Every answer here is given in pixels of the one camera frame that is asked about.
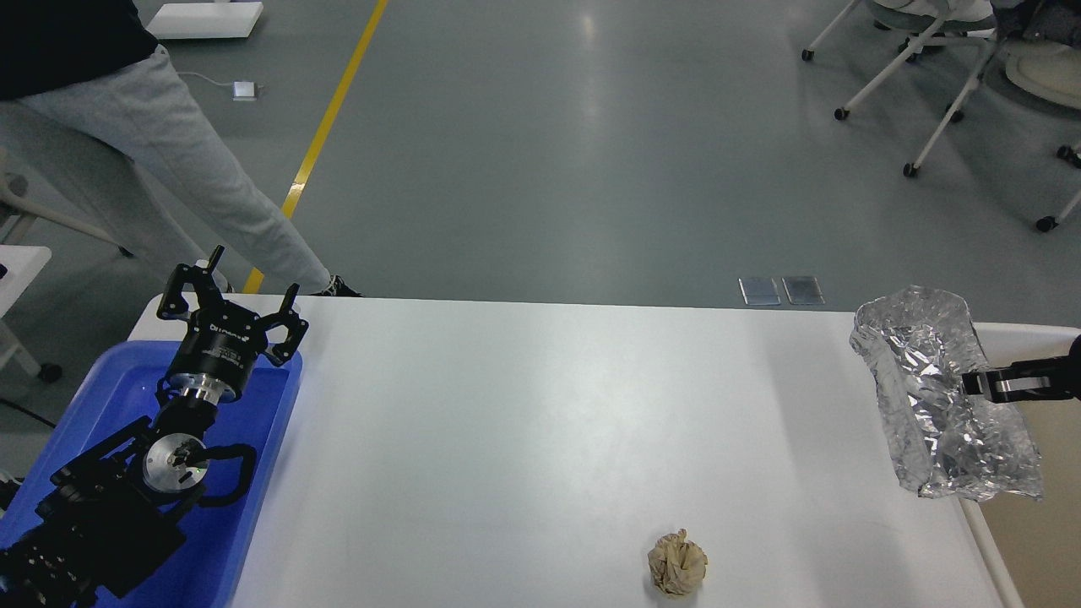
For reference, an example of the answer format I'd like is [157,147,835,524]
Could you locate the white rolling chair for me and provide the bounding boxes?
[801,1,996,121]

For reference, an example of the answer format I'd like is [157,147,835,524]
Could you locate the silver foil bag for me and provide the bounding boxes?
[850,285,1044,502]

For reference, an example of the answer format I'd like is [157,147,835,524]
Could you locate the person in grey trousers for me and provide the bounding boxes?
[1,1,356,298]

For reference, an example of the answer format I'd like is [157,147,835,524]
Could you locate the white floor platform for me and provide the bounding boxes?
[146,1,265,40]

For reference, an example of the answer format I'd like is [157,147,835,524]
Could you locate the beige plastic bin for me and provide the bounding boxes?
[959,323,1081,608]

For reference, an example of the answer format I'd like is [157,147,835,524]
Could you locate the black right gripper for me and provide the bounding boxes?
[961,334,1081,404]

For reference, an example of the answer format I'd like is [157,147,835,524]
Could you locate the small white floor box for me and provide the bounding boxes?
[231,80,258,101]

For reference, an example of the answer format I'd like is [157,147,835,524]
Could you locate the left metal floor plate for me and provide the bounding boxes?
[738,277,780,307]

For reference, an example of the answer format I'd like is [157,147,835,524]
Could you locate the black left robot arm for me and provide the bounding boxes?
[3,247,309,607]

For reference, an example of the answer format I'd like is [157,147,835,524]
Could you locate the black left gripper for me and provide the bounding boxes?
[157,244,309,404]

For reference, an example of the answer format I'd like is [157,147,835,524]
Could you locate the crumpled brown paper ball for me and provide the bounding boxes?
[646,529,708,597]

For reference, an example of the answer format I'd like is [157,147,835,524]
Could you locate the white chair right edge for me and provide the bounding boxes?
[902,0,1081,235]

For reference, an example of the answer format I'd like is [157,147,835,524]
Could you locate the white chair edge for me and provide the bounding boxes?
[1,147,133,257]
[902,0,1081,235]

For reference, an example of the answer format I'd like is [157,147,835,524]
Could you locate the metal floor plate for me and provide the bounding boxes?
[780,274,826,307]
[738,277,780,307]

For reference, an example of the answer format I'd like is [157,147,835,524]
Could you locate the blue plastic bin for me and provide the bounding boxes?
[0,340,304,608]

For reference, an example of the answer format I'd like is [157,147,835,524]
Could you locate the right metal floor plate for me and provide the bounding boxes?
[780,274,826,307]

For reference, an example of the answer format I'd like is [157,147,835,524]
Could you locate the white chair left edge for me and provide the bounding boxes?
[1,147,133,257]

